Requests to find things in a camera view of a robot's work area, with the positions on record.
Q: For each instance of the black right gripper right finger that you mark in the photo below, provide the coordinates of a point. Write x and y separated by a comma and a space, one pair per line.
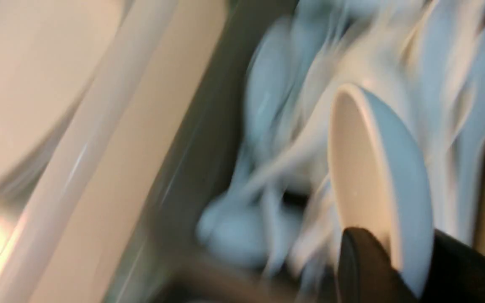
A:
457, 273

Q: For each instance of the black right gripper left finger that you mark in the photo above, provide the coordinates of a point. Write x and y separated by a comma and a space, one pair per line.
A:
365, 273

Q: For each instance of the small white square dish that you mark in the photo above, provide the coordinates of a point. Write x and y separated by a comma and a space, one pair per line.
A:
380, 182

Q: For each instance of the brown plastic bin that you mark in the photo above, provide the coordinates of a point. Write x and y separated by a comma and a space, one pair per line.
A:
163, 262

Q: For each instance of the pile of white spoons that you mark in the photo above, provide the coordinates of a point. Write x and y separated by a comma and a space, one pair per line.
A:
425, 60

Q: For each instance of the large white plastic tub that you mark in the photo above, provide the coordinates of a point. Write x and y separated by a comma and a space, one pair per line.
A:
75, 228

